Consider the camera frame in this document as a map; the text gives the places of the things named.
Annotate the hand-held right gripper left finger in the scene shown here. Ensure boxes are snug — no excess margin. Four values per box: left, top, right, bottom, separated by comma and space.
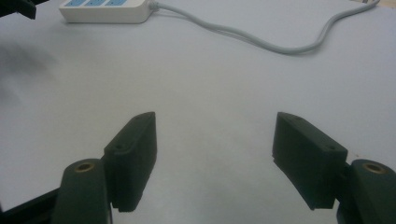
50, 111, 158, 224

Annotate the white power cable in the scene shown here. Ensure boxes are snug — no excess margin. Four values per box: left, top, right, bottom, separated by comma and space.
148, 0, 381, 56

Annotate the white power strip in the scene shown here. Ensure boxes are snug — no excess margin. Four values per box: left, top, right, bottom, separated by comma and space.
59, 0, 154, 24

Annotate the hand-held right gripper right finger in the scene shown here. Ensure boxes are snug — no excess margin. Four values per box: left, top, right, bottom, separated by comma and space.
272, 111, 396, 224

